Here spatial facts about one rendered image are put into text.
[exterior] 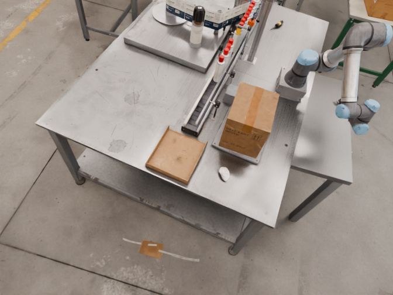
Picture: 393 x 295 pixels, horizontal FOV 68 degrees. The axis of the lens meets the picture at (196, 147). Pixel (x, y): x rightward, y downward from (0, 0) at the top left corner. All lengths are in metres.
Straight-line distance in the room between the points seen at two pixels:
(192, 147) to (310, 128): 0.82
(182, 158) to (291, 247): 1.29
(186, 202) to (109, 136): 0.81
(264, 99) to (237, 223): 0.99
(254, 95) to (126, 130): 0.79
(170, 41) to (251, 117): 1.03
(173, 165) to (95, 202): 1.03
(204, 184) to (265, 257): 1.04
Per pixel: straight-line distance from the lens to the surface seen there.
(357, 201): 3.05
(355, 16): 3.52
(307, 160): 1.93
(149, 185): 2.30
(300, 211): 2.46
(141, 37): 2.37
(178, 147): 1.75
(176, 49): 2.27
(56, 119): 1.96
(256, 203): 1.67
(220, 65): 1.96
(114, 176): 2.36
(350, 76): 1.72
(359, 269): 2.81
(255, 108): 1.64
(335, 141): 2.12
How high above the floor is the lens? 2.30
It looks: 57 degrees down
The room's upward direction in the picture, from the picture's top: 12 degrees clockwise
